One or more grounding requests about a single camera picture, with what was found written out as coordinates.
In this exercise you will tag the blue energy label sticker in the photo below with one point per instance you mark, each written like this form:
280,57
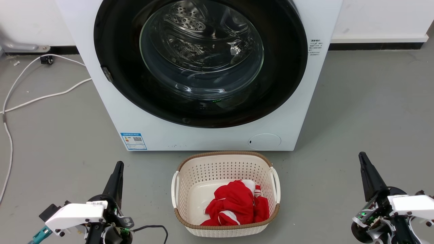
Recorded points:
134,141

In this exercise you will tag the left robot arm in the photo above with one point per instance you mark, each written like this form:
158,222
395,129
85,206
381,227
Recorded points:
40,235

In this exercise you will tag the white front-load washing machine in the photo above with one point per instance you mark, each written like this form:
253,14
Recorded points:
307,101

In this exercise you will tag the cream perforated laundry basket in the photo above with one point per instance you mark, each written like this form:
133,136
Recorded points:
203,176

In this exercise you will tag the red and white garment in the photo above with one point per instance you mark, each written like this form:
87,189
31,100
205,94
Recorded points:
237,203

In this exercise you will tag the stainless steel washer drum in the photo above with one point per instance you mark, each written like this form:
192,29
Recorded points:
190,30

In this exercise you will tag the small printed text sticker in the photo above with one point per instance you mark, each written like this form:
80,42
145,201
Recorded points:
315,48

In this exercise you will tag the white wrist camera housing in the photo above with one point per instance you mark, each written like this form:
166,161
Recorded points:
76,215
413,205

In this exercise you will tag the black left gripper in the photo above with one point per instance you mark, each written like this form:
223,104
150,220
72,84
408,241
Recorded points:
113,227

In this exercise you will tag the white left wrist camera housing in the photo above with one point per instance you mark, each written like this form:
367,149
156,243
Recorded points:
76,215

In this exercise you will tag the small black caster wheel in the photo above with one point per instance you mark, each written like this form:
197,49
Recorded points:
46,60

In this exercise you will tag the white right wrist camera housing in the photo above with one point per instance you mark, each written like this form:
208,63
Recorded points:
413,205

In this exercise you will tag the round black glass washer door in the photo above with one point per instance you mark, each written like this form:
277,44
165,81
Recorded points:
118,40

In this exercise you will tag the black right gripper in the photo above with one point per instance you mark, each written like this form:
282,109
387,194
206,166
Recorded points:
376,217

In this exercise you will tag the grey metal floor bracket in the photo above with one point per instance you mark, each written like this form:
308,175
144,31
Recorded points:
20,45

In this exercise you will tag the round white filter cover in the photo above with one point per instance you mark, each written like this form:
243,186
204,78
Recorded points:
265,141

